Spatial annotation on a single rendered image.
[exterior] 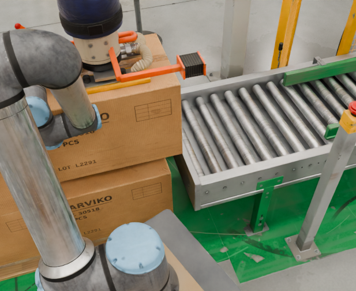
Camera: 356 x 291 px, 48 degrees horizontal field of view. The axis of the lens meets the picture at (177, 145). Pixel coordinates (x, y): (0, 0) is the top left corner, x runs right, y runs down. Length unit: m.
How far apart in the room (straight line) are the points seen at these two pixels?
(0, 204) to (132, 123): 0.69
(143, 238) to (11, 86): 0.51
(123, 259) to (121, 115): 0.69
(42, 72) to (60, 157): 0.88
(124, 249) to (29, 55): 0.54
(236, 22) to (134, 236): 2.11
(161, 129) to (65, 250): 0.81
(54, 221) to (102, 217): 1.09
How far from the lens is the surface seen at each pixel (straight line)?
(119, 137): 1.67
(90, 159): 1.74
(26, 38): 0.86
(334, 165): 1.81
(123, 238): 1.11
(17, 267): 2.43
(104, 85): 1.57
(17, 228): 2.06
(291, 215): 2.51
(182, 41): 3.84
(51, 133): 1.40
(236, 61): 3.14
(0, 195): 1.86
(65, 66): 0.89
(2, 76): 0.86
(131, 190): 1.95
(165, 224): 1.51
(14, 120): 0.89
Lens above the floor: 2.03
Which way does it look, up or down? 47 degrees down
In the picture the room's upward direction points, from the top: 2 degrees counter-clockwise
